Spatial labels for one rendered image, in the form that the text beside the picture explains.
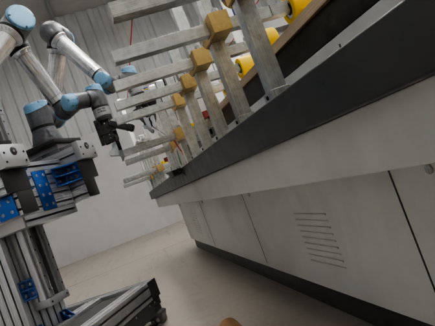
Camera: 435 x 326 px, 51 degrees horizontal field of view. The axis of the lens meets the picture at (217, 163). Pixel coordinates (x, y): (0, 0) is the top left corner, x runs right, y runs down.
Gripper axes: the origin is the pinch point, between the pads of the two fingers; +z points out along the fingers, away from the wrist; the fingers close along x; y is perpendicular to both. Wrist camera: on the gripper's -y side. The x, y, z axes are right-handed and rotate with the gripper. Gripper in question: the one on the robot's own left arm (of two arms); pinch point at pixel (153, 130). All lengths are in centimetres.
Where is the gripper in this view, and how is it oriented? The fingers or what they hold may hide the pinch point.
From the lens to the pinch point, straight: 235.0
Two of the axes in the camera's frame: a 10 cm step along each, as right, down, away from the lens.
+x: -7.9, 2.8, -5.5
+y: -5.1, 2.2, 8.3
